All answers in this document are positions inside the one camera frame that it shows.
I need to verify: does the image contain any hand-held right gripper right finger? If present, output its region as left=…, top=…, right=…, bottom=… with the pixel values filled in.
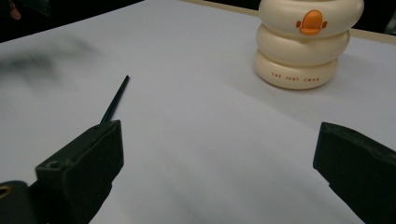
left=312, top=121, right=396, bottom=224

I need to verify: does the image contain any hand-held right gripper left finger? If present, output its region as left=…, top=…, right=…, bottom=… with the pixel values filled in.
left=35, top=119, right=125, bottom=224

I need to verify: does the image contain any black pencil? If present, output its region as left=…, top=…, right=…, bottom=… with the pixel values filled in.
left=99, top=74, right=131, bottom=125

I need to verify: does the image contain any cream ringed pen holder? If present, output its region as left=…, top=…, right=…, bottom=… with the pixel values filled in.
left=253, top=0, right=365, bottom=91

